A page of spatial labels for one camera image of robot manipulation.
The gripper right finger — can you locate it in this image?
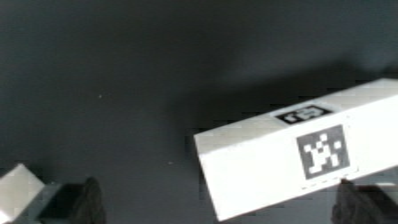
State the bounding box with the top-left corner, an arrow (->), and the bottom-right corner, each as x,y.
331,179 -> 398,224

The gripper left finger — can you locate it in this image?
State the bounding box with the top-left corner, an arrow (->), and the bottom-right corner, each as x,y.
13,177 -> 107,224

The white desk leg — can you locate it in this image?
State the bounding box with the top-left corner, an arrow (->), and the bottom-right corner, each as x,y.
194,78 -> 398,220

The white paper marker sheet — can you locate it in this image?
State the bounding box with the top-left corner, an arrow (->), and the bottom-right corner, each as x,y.
0,164 -> 45,224

